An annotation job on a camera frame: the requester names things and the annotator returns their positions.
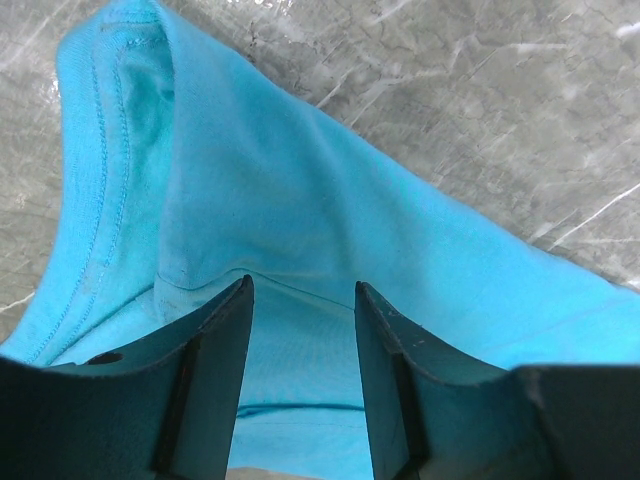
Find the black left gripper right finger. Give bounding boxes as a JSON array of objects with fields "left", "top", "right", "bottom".
[{"left": 355, "top": 282, "right": 639, "bottom": 479}]

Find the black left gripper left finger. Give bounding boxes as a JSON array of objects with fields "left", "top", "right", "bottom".
[{"left": 1, "top": 277, "right": 254, "bottom": 479}]

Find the turquoise t shirt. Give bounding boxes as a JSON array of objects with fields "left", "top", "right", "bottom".
[{"left": 1, "top": 1, "right": 639, "bottom": 479}]

